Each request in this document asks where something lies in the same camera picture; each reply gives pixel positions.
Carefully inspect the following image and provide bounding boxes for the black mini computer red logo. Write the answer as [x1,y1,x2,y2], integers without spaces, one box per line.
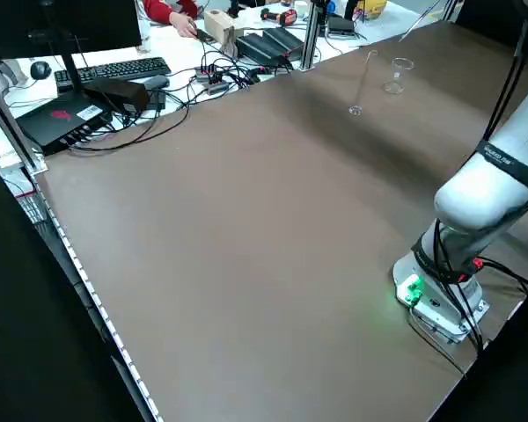
[16,91,115,156]

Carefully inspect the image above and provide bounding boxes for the black power brick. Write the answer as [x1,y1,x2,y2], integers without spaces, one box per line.
[236,33,291,68]
[261,27,308,61]

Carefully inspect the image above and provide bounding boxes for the wooden block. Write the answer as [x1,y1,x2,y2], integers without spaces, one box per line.
[202,9,239,41]

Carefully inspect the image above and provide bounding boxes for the grey usb hub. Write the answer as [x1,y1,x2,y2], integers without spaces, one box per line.
[194,62,231,96]

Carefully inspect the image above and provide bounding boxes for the black desk cable bundle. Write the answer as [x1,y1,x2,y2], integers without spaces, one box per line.
[175,39,300,106]

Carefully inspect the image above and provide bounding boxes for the clear glass beaker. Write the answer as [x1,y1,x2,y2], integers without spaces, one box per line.
[382,56,415,95]

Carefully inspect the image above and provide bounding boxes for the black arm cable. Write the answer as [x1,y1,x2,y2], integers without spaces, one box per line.
[481,19,528,142]

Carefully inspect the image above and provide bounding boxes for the black desk device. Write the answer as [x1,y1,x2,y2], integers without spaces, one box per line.
[326,15,358,37]

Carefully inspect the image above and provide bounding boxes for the long black desk cable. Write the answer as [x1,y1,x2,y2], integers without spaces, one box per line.
[68,90,191,153]

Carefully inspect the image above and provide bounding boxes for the small wooden stand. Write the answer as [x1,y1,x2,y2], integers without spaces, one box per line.
[221,25,240,57]

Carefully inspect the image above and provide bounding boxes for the silver aluminium frame post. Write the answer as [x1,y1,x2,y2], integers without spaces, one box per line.
[0,65,48,173]
[299,0,326,71]

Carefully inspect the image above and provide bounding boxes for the orange black power drill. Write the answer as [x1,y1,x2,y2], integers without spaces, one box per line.
[259,7,298,26]

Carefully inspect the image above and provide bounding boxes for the dark grey adapter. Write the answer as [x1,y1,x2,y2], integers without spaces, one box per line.
[138,74,171,91]

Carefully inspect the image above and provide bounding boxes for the person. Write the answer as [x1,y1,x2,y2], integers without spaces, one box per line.
[141,0,180,24]

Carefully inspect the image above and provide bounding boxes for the black base cables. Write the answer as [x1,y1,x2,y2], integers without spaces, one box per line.
[407,219,528,379]

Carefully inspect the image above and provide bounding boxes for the black computer monitor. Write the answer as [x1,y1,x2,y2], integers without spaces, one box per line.
[0,0,143,96]

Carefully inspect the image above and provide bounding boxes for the black keyboard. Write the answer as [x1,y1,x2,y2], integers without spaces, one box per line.
[54,56,172,88]

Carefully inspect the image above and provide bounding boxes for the black computer mouse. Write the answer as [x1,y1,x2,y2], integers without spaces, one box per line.
[30,61,52,82]

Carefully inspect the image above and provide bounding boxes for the black adapter box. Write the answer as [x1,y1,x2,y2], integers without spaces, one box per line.
[84,77,151,114]

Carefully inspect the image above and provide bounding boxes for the clear glass graduated cylinder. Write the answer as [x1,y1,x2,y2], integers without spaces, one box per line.
[348,49,378,118]

